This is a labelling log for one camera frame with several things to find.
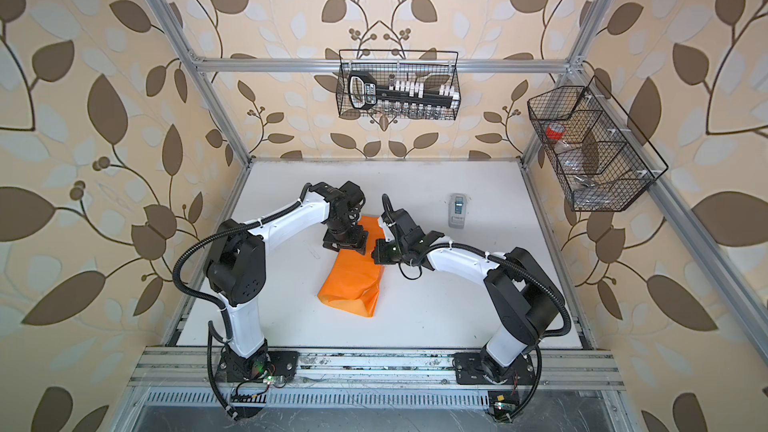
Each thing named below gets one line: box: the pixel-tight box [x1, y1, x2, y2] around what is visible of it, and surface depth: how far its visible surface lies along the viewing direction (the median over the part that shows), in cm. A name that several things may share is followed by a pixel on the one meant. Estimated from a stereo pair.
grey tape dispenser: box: [448, 193, 469, 229], surface depth 104 cm
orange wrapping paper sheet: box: [318, 216, 385, 318], surface depth 84 cm
